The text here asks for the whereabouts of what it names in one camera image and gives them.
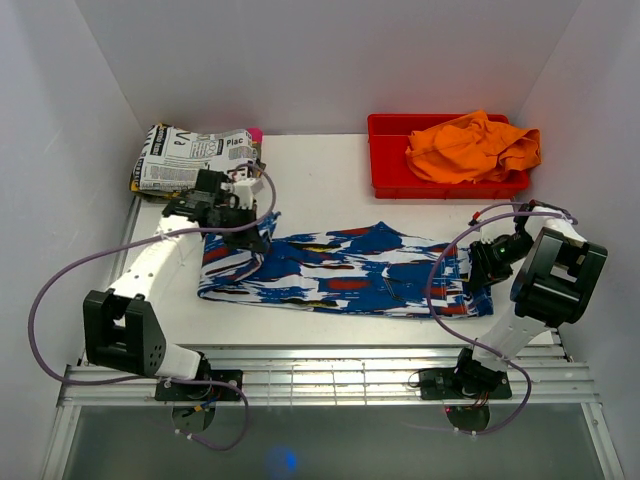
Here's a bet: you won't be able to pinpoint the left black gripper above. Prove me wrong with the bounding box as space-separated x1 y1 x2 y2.
209 203 265 253

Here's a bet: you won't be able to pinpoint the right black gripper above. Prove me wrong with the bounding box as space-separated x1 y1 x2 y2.
466 231 533 292

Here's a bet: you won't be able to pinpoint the blue white patterned trousers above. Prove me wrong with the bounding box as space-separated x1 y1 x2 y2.
197 213 494 318

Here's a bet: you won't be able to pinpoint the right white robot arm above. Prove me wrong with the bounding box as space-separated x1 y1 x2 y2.
451 200 608 397

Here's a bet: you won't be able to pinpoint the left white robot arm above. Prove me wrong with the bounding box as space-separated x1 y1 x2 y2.
83 170 266 400

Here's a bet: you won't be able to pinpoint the newspaper print folded trousers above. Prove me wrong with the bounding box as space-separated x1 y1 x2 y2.
138 124 252 160

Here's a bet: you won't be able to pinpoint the orange trousers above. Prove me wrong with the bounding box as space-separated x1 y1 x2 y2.
405 110 542 184

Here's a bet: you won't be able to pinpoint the pink folded garment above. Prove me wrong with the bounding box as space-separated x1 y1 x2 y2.
247 127 263 143

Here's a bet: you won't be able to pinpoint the red plastic tray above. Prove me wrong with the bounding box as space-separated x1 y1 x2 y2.
367 113 530 200

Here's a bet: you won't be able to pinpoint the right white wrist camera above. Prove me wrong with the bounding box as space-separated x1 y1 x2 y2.
468 212 501 244

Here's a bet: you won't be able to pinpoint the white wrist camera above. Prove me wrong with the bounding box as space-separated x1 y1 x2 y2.
221 177 263 210
468 212 501 244

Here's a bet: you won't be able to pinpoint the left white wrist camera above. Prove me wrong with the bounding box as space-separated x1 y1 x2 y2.
221 177 263 210

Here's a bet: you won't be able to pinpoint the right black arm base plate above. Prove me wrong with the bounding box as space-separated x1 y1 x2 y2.
418 367 512 400

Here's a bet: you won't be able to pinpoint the aluminium frame rail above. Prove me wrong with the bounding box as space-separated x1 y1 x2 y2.
57 344 601 407

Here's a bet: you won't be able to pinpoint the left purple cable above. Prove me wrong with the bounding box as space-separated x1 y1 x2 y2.
27 161 279 452

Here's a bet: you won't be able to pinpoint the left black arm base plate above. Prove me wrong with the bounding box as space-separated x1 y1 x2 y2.
154 369 244 403

